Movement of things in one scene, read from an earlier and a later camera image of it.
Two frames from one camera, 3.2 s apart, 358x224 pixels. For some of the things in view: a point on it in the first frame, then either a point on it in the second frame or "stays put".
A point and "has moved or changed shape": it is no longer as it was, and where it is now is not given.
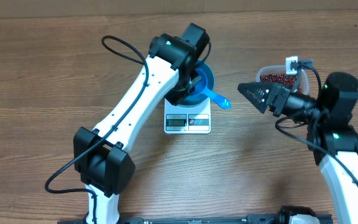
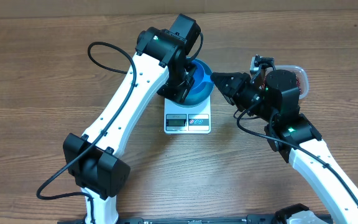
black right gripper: (275, 95) to (238, 80)
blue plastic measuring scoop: (202, 89) has moved or changed shape
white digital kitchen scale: (194, 120) stays put
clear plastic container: (297, 83) stays put
